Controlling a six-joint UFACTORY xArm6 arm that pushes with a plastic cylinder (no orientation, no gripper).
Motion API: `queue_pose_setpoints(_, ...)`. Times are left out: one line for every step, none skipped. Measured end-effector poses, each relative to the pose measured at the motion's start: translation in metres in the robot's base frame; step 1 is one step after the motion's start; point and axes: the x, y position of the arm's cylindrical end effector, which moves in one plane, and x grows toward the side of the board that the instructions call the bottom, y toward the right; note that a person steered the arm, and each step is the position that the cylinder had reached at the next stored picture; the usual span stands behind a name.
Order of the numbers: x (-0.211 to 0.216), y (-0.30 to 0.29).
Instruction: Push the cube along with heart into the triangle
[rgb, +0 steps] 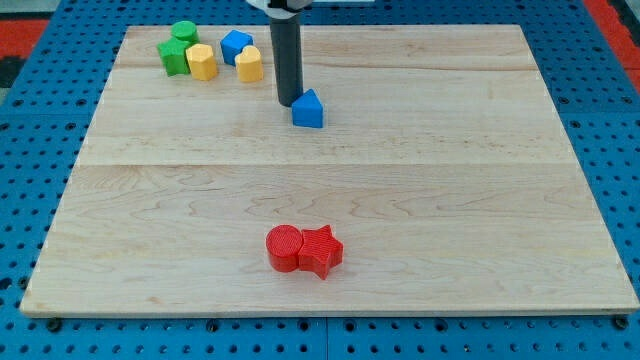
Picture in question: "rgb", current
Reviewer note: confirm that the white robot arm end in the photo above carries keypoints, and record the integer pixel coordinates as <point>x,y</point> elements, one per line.
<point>280,9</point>

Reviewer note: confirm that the blue triangle block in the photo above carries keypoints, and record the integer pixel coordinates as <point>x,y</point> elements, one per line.
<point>308,111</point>

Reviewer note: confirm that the yellow heart block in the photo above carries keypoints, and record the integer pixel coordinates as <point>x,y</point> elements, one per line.
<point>249,65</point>

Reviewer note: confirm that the blue cube block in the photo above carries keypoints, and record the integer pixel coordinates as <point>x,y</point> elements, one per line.
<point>233,43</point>

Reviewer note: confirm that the red star block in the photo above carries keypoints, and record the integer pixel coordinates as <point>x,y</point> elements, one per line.
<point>321,251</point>

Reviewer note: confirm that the red cylinder block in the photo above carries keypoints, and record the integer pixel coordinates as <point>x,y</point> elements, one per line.
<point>283,243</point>

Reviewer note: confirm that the light wooden board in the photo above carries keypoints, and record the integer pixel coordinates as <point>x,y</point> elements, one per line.
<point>443,168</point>

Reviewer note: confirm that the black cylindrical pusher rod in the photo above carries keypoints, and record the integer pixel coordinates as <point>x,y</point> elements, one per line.
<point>287,54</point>

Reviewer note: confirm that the yellow hexagon block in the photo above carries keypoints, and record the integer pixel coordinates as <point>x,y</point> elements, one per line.
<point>202,62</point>

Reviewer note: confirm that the green star block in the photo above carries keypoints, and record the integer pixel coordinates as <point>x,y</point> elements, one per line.
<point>172,53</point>

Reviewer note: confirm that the green cylinder block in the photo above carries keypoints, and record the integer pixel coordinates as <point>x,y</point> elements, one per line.
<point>185,30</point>

